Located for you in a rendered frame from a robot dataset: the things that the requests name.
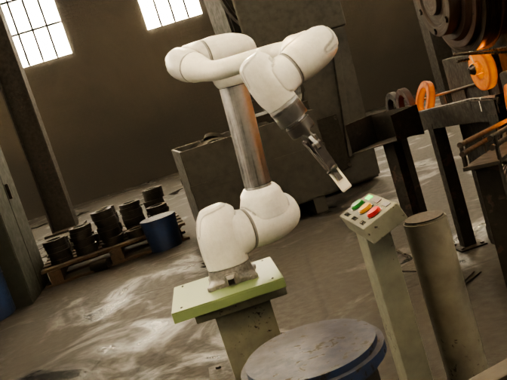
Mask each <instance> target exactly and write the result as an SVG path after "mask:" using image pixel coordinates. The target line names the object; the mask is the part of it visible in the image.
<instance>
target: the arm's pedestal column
mask: <svg viewBox="0 0 507 380"><path fill-rule="evenodd" d="M215 320H216V322H217V326H218V329H219V331H220V335H221V338H222V340H223V344H224V347H225V349H226V353H227V356H228V358H229V361H226V362H224V363H220V364H217V365H215V366H211V367H209V368H208V369H209V377H210V380H241V371H242V369H243V367H244V365H245V364H246V362H247V359H248V358H249V356H250V355H252V353H253V352H254V351H255V350H256V349H258V347H260V346H261V345H263V344H264V343H266V342H267V341H268V340H270V339H273V338H274V337H276V336H278V335H280V334H281V332H280V329H279V327H278V323H277V320H276V317H275V313H274V311H273V308H272V304H271V301H270V300H269V301H266V302H262V303H259V304H257V305H253V306H250V307H248V308H244V309H241V310H239V311H236V312H233V313H231V314H227V315H224V316H222V317H218V318H215Z"/></svg>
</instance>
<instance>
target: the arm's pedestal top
mask: <svg viewBox="0 0 507 380"><path fill-rule="evenodd" d="M284 295H287V290H286V287H284V288H281V289H279V290H275V291H272V292H270V293H266V294H263V295H261V296H257V297H254V298H252V299H248V300H245V301H243V302H239V303H237V304H234V305H230V306H228V307H225V308H221V309H219V310H216V311H212V312H210V313H207V314H203V315H201V316H198V317H195V320H196V323H197V324H200V323H203V322H206V321H209V320H213V319H215V318H218V317H222V316H224V315H227V314H231V313H233V312H236V311H239V310H241V309H244V308H248V307H250V306H253V305H257V304H259V303H262V302H266V301H269V300H271V299H275V298H278V297H280V296H284Z"/></svg>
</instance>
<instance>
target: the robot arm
mask: <svg viewBox="0 0 507 380"><path fill-rule="evenodd" d="M337 50H338V39H337V36H336V35H335V33H334V32H333V30H332V29H330V28H329V27H326V26H315V27H312V28H310V29H308V30H306V31H305V30H304V31H302V32H299V33H297V34H294V35H289V36H288V37H286V39H285V40H283V41H282V42H277V43H274V44H268V45H266V46H263V47H259V48H257V46H256V44H255V42H254V40H253V39H252V38H251V37H249V36H247V35H244V34H240V33H225V34H220V35H213V36H210V37H207V38H204V39H202V40H199V41H194V42H192V43H189V44H186V45H183V46H182V47H176V48H174V49H173V50H171V51H170V52H169V53H168V54H167V56H166V57H165V64H166V67H167V71H168V72H169V74H170V75H171V76H172V77H174V78H175V79H177V80H180V81H184V82H192V83H197V82H202V81H212V82H213V83H214V85H215V86H216V87H217V88H218V89H220V95H221V98H222V101H223V106H224V109H225V113H226V118H227V121H228V125H229V129H230V133H231V136H232V141H233V145H234V148H235V153H236V157H237V159H238V165H239V168H240V171H241V177H242V180H243V183H244V190H243V192H242V193H241V197H240V198H241V203H240V209H238V210H234V208H233V206H231V205H229V204H226V203H216V204H212V205H210V206H208V207H205V208H204V209H202V210H201V211H200V212H199V214H198V217H197V220H196V234H197V239H198V245H199V248H200V251H201V255H202V258H203V260H204V263H205V265H206V267H207V271H208V274H209V278H208V280H209V287H208V288H207V291H208V292H209V293H211V292H213V291H216V290H219V289H222V288H224V287H230V286H233V285H236V284H237V283H241V282H244V281H246V280H252V279H255V278H257V277H259V276H258V274H257V272H255V268H256V265H255V264H251V263H250V260H249V257H248V253H249V252H250V251H251V250H253V249H255V248H257V247H262V246H265V245H267V244H270V243H272V242H274V241H276V240H279V239H280V238H282V237H284V236H285V235H287V234H288V233H290V232H291V231H292V230H293V229H294V228H295V227H296V226H297V224H298V222H299V220H300V208H299V206H298V204H297V202H296V201H295V200H294V198H293V197H291V196H290V195H289V194H287V193H284V192H283V191H282V190H281V187H280V186H279V185H278V184H276V183H275V182H272V181H271V178H270V175H269V169H268V166H267V163H266V157H265V154H264V151H263V144H262V141H261V138H260V132H259V129H258V126H257V120H256V116H255V113H254V108H253V103H252V100H251V97H250V94H251V95H252V97H253V98H254V99H255V100H256V101H257V103H258V104H259V105H260V106H261V107H262V108H264V109H265V110H266V111H267V112H268V113H269V114H270V115H271V117H272V118H273V119H274V120H275V122H276V123H277V125H278V126H279V127H280V128H281V129H285V128H287V129H286V132H287V133H288V135H289V136H290V137H291V139H293V140H295V139H298V138H300V137H301V138H302V140H303V142H302V143H303V145H304V146H305V147H306V148H307V149H308V150H309V151H310V152H311V153H312V154H313V156H314V157H315V158H316V159H317V161H318V162H319V163H320V165H321V166H322V167H323V168H324V169H325V170H326V171H327V174H329V175H330V177H331V178H332V179H333V181H334V182H335V183H336V184H337V185H338V187H339V188H340V190H341V191H342V192H345V191H346V190H348V189H349V188H350V187H352V185H351V184H350V182H349V181H348V180H347V178H346V177H345V176H344V175H343V173H342V172H341V171H340V169H339V168H338V166H337V164H336V163H335V161H334V160H333V159H332V157H331V156H330V154H329V153H328V151H327V150H326V148H325V147H324V145H323V144H322V142H321V140H320V139H319V138H318V136H317V135H316V134H313V133H312V132H311V131H310V129H311V128H312V127H313V126H314V124H315V123H314V121H313V120H312V119H311V118H310V117H309V115H307V114H305V113H306V112H307V108H306V107H305V106H304V105H303V103H302V101H301V100H300V98H299V97H298V96H297V95H296V93H295V92H294V91H295V90H296V89H297V88H298V87H299V86H300V85H301V84H302V83H303V82H305V81H307V80H308V79H310V78H311V77H313V76H314V75H316V74H317V73H318V72H320V71H321V70H322V69H323V68H324V67H325V66H326V65H327V64H328V63H329V62H330V61H331V60H332V59H333V57H334V56H335V54H336V52H337Z"/></svg>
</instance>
